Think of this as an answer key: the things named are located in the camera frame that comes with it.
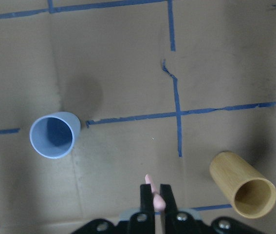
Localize brown paper table cover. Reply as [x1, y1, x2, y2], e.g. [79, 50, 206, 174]
[0, 0, 276, 234]

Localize bamboo chopstick holder cup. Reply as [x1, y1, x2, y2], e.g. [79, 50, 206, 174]
[209, 151, 276, 219]

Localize pink chopstick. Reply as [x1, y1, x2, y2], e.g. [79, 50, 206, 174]
[145, 174, 166, 212]

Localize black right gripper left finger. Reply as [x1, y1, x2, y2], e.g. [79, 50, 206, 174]
[73, 184, 155, 234]

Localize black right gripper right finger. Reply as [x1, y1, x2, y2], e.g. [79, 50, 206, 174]
[160, 184, 262, 234]

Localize light blue plastic cup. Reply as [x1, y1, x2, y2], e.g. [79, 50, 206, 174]
[29, 112, 81, 159]

